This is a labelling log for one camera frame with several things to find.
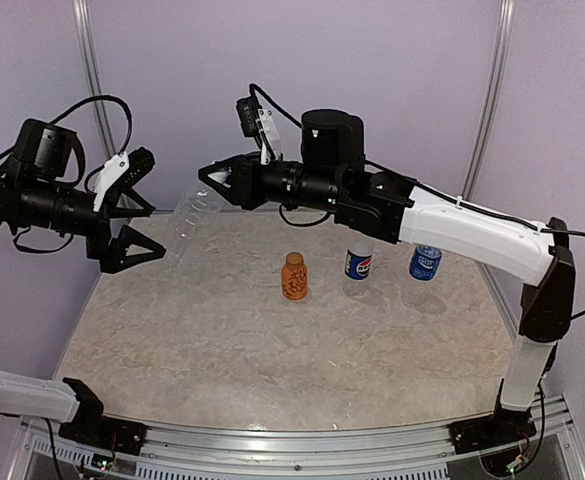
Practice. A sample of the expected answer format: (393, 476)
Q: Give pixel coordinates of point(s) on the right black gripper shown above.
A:
(245, 187)

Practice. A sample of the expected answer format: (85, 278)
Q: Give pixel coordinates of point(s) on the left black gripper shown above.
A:
(98, 244)

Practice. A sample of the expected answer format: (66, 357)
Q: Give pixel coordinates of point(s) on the clear plastic bottle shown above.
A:
(196, 207)

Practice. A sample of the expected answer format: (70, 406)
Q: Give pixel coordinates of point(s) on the orange juice bottle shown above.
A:
(294, 277)

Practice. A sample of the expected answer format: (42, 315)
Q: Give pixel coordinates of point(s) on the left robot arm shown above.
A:
(33, 193)

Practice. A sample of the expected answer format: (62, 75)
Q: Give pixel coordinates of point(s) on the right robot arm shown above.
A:
(331, 177)

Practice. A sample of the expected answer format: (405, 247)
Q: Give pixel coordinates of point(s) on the Pepsi bottle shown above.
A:
(358, 261)

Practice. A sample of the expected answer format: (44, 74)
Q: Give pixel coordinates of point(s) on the blue label water bottle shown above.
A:
(423, 267)

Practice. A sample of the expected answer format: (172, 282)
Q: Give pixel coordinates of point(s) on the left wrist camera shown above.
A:
(120, 174)

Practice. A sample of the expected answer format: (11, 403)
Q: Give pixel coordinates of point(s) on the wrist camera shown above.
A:
(258, 123)
(120, 174)

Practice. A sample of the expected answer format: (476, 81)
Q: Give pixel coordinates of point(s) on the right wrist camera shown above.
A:
(258, 123)

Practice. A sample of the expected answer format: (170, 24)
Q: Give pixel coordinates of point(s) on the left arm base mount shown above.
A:
(102, 422)

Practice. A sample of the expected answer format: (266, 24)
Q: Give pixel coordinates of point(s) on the left aluminium post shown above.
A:
(88, 54)

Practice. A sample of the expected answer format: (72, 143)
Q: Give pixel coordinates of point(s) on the aluminium post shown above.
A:
(88, 54)
(490, 103)

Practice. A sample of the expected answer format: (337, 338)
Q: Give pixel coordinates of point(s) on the right aluminium post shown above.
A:
(490, 103)

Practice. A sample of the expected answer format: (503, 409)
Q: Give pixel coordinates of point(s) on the aluminium front rail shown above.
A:
(433, 450)

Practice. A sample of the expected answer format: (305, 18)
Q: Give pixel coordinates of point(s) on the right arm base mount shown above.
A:
(502, 426)

